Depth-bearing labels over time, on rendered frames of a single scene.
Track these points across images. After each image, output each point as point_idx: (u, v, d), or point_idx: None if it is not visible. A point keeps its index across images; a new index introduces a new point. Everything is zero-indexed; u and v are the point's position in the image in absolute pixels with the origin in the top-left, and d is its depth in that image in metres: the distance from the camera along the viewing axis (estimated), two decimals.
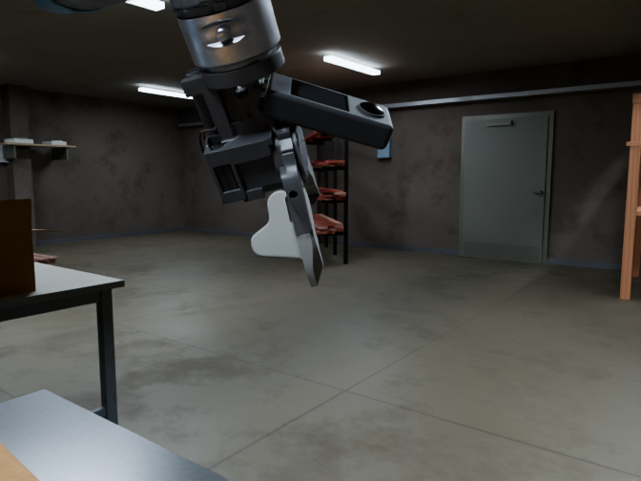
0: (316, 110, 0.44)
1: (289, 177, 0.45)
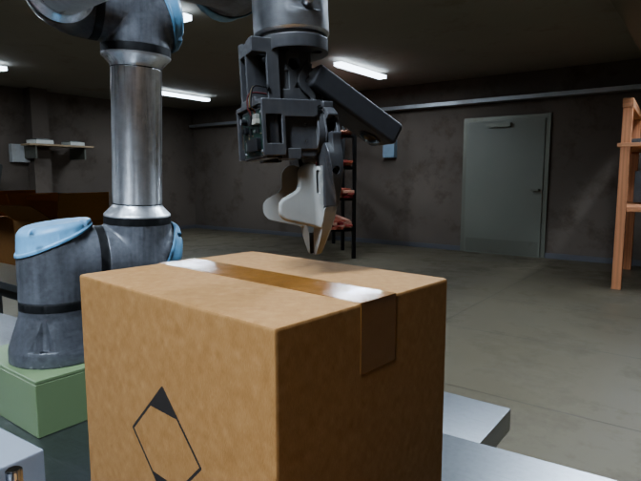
0: (353, 92, 0.53)
1: (336, 153, 0.50)
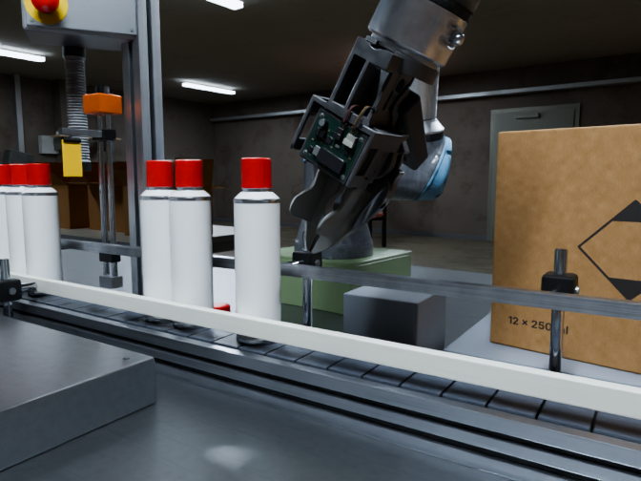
0: (422, 125, 0.51)
1: (391, 192, 0.50)
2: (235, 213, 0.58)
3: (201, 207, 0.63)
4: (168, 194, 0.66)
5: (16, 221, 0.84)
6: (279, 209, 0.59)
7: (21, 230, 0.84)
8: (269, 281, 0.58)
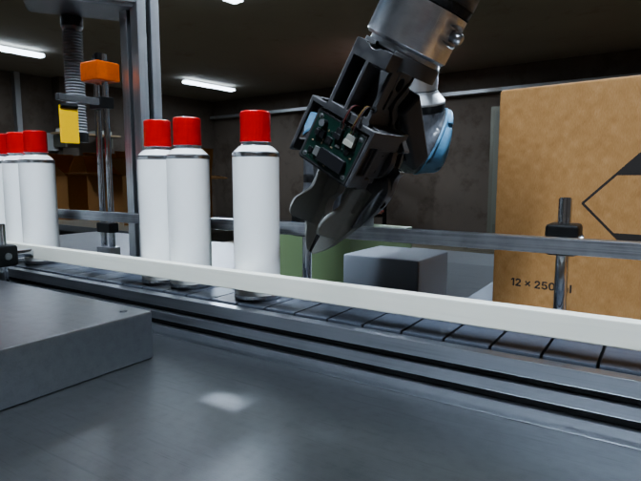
0: (422, 125, 0.51)
1: (390, 192, 0.50)
2: (233, 167, 0.57)
3: (199, 165, 0.62)
4: (165, 153, 0.65)
5: (12, 190, 0.83)
6: (279, 163, 0.58)
7: (17, 198, 0.83)
8: (268, 236, 0.57)
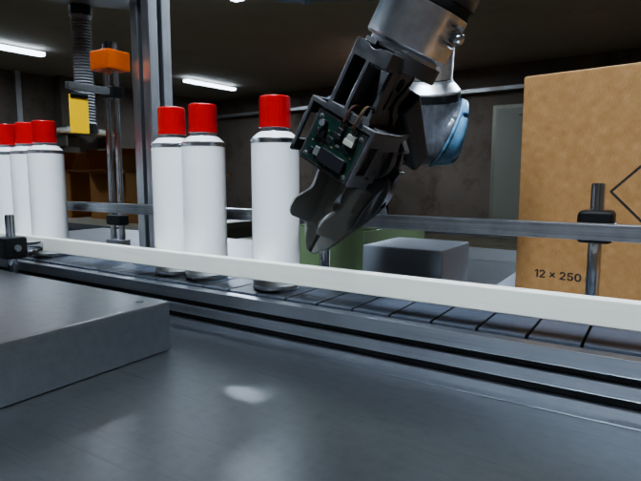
0: (422, 125, 0.51)
1: (391, 192, 0.50)
2: (252, 154, 0.55)
3: (216, 153, 0.61)
4: (180, 141, 0.63)
5: (21, 181, 0.81)
6: (299, 150, 0.56)
7: (26, 190, 0.81)
8: (288, 224, 0.55)
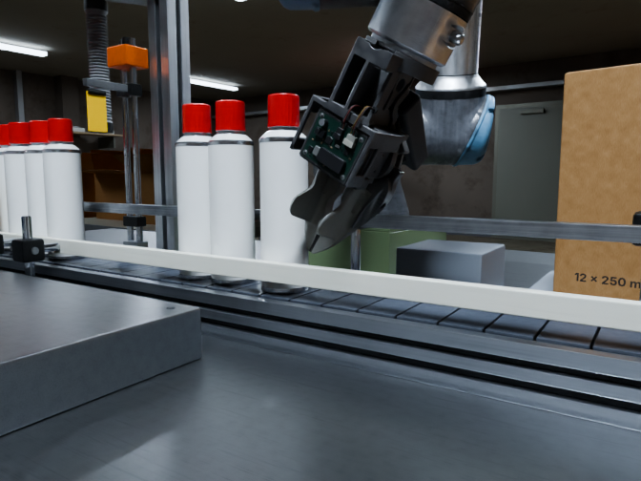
0: (422, 125, 0.51)
1: (390, 192, 0.50)
2: (260, 154, 0.54)
3: (244, 152, 0.58)
4: (206, 139, 0.61)
5: (36, 181, 0.78)
6: None
7: (41, 190, 0.79)
8: (298, 225, 0.54)
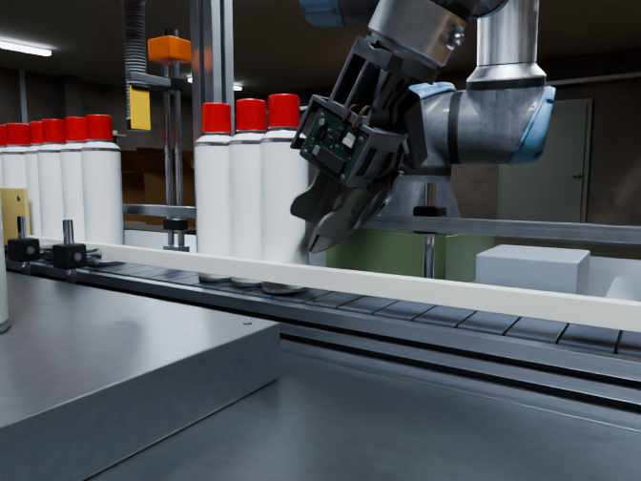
0: (422, 125, 0.51)
1: (390, 192, 0.50)
2: (260, 154, 0.54)
3: None
4: (228, 139, 0.60)
5: (72, 182, 0.74)
6: None
7: (78, 192, 0.74)
8: (298, 225, 0.54)
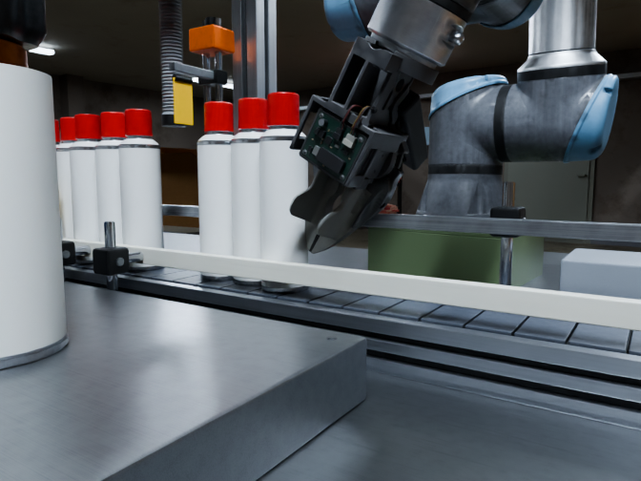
0: (422, 125, 0.51)
1: (390, 192, 0.50)
2: (260, 153, 0.54)
3: None
4: (233, 138, 0.60)
5: (110, 181, 0.69)
6: None
7: (114, 192, 0.69)
8: (298, 224, 0.54)
